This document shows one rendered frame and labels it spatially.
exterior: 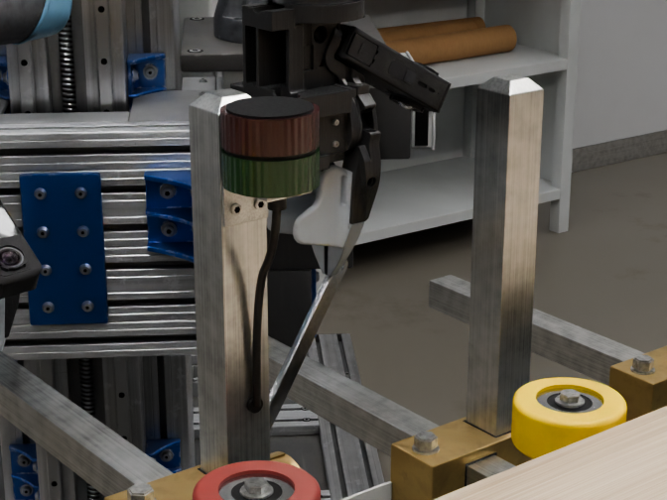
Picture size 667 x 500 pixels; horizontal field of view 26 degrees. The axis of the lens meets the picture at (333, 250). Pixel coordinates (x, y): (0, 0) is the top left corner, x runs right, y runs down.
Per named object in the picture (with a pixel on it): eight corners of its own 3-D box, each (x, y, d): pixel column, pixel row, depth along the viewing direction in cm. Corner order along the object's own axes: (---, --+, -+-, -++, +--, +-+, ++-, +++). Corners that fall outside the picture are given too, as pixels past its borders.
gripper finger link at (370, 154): (322, 214, 109) (322, 101, 106) (340, 209, 110) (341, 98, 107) (361, 229, 105) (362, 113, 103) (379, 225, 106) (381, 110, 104)
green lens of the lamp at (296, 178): (202, 181, 89) (201, 146, 89) (282, 164, 93) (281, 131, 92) (258, 203, 85) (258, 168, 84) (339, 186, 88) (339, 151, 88)
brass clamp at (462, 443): (384, 497, 114) (385, 439, 112) (507, 449, 122) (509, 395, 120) (436, 529, 109) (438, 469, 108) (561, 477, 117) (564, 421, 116)
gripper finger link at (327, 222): (279, 287, 108) (278, 167, 105) (341, 270, 111) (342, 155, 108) (304, 299, 106) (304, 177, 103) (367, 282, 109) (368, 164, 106)
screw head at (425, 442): (406, 447, 111) (406, 434, 111) (427, 440, 112) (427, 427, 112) (424, 457, 110) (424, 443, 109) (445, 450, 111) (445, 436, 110)
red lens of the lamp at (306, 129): (201, 141, 89) (200, 106, 88) (281, 126, 92) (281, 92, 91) (258, 163, 84) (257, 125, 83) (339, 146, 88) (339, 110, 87)
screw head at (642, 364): (625, 369, 126) (625, 356, 125) (641, 363, 127) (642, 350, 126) (643, 377, 124) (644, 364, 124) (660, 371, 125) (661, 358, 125)
